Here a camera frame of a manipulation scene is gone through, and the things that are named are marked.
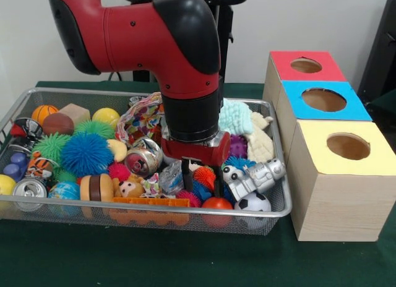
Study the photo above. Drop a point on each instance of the brown burger toy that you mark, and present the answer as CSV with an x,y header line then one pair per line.
x,y
96,188

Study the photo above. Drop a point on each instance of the small soccer ball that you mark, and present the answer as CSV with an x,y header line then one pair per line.
x,y
252,203

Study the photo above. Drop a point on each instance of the small red ball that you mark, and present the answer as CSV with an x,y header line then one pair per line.
x,y
216,204

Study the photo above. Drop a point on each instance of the large blue spiky ball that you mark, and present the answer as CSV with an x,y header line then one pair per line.
x,y
86,154

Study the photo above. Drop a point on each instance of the round silver tin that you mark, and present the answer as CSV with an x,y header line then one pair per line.
x,y
143,157

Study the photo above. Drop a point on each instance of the clear mesh bin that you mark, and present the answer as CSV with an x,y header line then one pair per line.
x,y
272,222

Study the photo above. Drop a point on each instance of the cream yellow cloth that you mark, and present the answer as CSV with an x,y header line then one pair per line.
x,y
260,145

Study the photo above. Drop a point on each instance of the silver toy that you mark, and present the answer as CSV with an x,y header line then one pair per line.
x,y
257,175

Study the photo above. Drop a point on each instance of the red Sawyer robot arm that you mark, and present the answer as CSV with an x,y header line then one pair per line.
x,y
161,39

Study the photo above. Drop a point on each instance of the mint green cloth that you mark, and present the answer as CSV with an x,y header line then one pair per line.
x,y
236,117

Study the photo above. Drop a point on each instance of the colourful printed packet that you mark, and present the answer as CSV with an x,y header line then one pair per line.
x,y
139,117

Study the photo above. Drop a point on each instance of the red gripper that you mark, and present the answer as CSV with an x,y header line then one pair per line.
x,y
198,152

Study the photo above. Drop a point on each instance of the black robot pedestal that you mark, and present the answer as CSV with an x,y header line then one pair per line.
x,y
224,46

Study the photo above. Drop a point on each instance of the wooden box with three holes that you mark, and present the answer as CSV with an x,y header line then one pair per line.
x,y
334,200

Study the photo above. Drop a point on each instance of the clear plastic packet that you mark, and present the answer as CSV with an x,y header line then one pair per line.
x,y
171,184

